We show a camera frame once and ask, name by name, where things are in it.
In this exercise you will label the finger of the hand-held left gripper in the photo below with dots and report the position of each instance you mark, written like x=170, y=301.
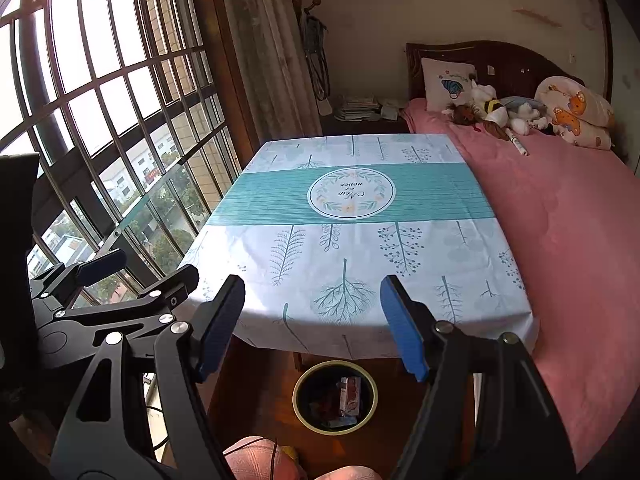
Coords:
x=165, y=290
x=102, y=266

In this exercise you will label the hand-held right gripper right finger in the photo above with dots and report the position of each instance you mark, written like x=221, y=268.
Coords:
x=405, y=330

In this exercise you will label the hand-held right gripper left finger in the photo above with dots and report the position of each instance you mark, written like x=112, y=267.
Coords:
x=220, y=330

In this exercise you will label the red white carton box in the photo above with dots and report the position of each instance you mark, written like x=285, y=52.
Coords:
x=350, y=395

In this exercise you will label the round cream rim trash bin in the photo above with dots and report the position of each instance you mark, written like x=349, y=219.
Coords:
x=315, y=395

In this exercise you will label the wooden table leg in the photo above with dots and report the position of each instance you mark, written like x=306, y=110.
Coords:
x=301, y=361

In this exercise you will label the leaf print teal tablecloth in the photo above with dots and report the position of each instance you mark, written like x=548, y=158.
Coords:
x=350, y=260

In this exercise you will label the person's left leg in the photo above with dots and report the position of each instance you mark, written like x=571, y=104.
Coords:
x=250, y=457

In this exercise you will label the person's leg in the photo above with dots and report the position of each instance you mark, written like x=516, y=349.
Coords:
x=250, y=457
x=357, y=474

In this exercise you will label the yellow slipper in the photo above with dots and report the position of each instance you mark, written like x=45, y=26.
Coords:
x=291, y=456

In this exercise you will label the person's right leg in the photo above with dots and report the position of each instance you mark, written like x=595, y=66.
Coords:
x=357, y=474

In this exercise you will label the metal window grille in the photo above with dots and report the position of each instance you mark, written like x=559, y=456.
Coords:
x=100, y=110

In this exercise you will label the pink bed sheet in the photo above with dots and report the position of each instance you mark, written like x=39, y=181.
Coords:
x=550, y=235

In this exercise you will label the dark wooden nightstand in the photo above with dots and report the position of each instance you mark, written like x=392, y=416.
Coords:
x=365, y=127

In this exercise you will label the white marker pen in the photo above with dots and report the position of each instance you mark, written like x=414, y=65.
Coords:
x=516, y=142

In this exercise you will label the brown hair doll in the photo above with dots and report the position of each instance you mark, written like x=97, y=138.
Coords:
x=462, y=114

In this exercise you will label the stack of papers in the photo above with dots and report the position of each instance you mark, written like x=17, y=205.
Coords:
x=357, y=109

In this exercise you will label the bee plush toy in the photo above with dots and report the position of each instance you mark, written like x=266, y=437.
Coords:
x=494, y=106

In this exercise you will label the white dog plush toy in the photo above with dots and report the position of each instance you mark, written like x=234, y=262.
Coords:
x=525, y=120

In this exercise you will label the white printed pillow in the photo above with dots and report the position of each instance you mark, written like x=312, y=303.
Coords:
x=445, y=80

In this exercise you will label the grey blue plush toy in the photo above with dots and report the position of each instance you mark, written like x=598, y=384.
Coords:
x=522, y=102

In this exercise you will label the patterned beige curtain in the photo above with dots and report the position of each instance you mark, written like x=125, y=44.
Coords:
x=270, y=50

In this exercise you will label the dark wooden headboard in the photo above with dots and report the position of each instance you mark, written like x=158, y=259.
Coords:
x=505, y=65

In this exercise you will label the wooden wall shelf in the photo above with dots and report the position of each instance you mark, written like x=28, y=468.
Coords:
x=537, y=17

